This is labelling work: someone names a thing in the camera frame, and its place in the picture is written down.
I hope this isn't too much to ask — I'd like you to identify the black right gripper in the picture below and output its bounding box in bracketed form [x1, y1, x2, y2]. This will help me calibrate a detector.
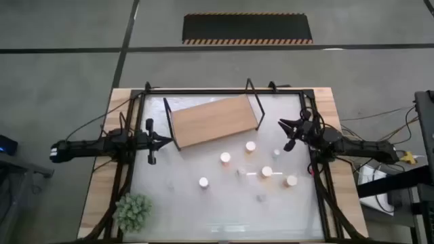
[278, 110, 319, 153]

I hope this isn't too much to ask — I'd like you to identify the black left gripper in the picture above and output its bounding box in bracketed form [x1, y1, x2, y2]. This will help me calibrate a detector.
[142, 118, 173, 166]

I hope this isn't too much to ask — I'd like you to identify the green potted artificial plant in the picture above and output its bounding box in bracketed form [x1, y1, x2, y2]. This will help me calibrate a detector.
[114, 192, 153, 234]

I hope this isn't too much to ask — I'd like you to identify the white box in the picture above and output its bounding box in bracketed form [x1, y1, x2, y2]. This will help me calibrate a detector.
[357, 163, 396, 217]

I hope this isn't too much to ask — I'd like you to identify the black mat with hazard stripes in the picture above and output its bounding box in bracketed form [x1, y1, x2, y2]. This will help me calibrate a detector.
[182, 12, 313, 45]

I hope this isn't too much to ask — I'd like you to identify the yellow power splitter plug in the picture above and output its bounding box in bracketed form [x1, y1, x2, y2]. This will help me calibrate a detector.
[399, 151, 417, 166]

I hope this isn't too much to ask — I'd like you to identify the black equipment cart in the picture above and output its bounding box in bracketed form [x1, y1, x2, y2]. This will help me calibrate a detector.
[355, 89, 434, 244]

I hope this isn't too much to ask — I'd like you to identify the grey cart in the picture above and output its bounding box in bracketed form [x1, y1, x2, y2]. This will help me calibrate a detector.
[0, 154, 55, 244]

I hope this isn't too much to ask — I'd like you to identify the black device with blue light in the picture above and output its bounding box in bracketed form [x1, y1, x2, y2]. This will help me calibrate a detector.
[0, 134, 18, 157]

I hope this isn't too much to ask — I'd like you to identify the wooden shelf with black frame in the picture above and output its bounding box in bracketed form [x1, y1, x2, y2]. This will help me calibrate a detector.
[162, 77, 267, 152]

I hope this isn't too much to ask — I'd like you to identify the black aluminium table frame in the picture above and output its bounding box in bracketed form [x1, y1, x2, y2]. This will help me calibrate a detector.
[103, 81, 366, 244]

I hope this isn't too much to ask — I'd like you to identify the thin black cable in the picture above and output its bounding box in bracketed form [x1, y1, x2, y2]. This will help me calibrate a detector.
[340, 105, 417, 122]

